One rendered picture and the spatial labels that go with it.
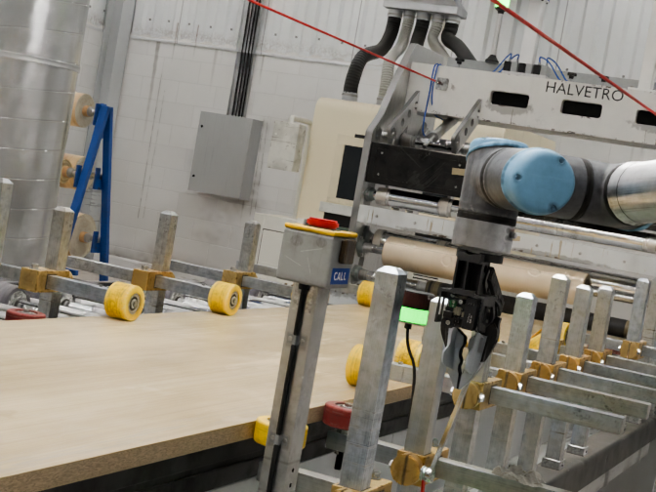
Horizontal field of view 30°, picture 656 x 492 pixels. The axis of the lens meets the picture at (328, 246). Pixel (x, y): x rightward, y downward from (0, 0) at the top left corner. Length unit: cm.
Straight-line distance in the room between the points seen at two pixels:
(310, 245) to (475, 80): 356
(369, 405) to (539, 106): 325
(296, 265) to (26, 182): 445
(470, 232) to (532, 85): 313
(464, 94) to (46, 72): 201
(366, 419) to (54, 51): 433
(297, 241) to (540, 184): 39
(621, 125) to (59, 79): 263
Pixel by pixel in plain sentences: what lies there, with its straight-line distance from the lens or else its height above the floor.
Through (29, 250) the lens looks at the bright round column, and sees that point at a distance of 594.
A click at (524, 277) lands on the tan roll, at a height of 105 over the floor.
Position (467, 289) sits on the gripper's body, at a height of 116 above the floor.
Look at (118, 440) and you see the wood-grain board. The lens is 163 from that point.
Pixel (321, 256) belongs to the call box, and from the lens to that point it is 147.
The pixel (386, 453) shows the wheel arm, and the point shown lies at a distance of 207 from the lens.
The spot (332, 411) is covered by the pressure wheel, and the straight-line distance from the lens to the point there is 208.
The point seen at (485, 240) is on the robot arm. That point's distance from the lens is 182.
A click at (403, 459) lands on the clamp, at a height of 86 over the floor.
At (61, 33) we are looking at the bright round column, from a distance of 592.
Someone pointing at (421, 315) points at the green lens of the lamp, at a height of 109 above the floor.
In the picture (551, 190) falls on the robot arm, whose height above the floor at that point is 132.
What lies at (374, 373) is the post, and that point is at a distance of 175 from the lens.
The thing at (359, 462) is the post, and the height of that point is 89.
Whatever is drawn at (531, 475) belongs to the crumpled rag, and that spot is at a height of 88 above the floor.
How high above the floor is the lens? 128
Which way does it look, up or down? 3 degrees down
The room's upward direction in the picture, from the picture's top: 10 degrees clockwise
